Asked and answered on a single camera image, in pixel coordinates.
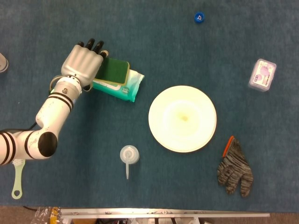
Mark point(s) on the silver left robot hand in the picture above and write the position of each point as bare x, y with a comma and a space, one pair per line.
79, 63

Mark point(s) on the green yellow sponge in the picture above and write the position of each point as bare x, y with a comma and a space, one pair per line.
112, 70

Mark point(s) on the white round plate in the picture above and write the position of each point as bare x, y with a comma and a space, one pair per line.
182, 130

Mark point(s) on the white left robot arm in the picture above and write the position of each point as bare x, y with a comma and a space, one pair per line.
53, 109

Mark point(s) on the green wet wipes pack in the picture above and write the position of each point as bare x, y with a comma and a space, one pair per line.
132, 86

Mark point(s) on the teal table cloth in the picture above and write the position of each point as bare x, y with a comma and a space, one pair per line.
163, 46

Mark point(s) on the translucent plastic squeeze bottle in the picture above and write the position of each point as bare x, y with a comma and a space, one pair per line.
129, 154

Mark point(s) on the blue bottle cap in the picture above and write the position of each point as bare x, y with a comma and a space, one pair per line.
199, 18

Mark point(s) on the clear plastic bag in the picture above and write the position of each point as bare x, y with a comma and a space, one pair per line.
46, 215

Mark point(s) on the small clear plastic box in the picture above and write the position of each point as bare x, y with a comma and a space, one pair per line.
262, 74

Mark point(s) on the grey black knit glove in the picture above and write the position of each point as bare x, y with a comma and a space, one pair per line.
234, 170

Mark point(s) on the aluminium rail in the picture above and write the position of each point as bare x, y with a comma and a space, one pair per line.
163, 212

